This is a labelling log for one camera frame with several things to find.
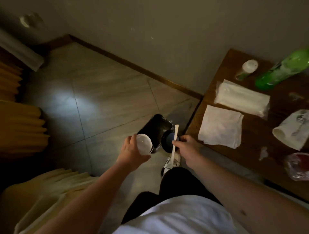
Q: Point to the paper-wrapped chopsticks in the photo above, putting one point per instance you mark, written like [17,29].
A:
[176,132]

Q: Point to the brown wooden baseboard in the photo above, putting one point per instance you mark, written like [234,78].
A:
[135,66]

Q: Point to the plastic-wrapped white tissue pack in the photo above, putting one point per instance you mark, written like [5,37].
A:
[241,97]

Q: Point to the clear plastic bag with red contents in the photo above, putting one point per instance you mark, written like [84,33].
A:
[298,166]

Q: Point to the pale yellow cloth cover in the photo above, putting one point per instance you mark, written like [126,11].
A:
[31,195]

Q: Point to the yellow curtain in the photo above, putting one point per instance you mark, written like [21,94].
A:
[19,125]

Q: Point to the small clear wrapper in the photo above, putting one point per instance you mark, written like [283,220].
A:
[295,96]

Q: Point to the white sneaker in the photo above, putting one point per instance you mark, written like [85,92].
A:
[169,166]

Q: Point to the green plastic bottle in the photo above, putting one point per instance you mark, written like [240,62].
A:
[282,68]

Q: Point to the person's left hand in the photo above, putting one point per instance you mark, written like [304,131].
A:
[129,155]

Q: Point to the white shirt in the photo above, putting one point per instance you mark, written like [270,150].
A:
[183,217]

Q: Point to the white paper napkin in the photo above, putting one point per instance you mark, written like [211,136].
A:
[221,126]

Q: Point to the black trash bin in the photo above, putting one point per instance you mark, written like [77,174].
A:
[157,127]

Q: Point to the black trousers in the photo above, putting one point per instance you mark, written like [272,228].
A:
[178,183]

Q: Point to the person's right thumb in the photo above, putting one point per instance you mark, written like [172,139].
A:
[178,144]

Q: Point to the small crumpled white paper scrap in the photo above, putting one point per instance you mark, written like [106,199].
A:
[263,153]

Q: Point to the small white-capped bottle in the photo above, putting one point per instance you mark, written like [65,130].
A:
[247,68]

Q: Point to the person's left thumb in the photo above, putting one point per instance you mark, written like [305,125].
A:
[143,159]

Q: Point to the white window sill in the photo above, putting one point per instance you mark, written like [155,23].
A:
[19,51]

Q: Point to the white lidded round container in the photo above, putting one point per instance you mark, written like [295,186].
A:
[144,144]

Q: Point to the person's right hand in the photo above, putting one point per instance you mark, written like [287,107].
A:
[190,150]

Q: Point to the black round bowl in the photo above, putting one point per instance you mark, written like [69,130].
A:
[167,141]

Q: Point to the person's right forearm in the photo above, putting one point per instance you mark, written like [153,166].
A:
[241,197]

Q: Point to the person's left forearm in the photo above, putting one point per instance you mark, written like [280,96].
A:
[91,200]

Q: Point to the crumpled printed white paper cup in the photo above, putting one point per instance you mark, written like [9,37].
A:
[293,130]

